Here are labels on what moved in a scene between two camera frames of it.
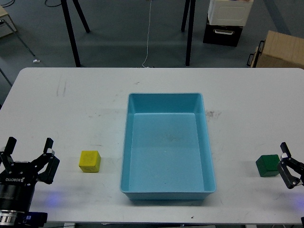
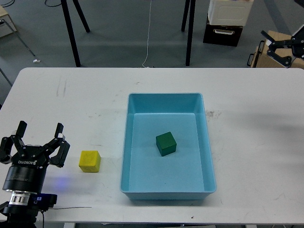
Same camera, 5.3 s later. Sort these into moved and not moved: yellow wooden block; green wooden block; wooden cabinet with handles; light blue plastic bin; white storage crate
Moved: green wooden block
Not moved: wooden cabinet with handles; yellow wooden block; white storage crate; light blue plastic bin
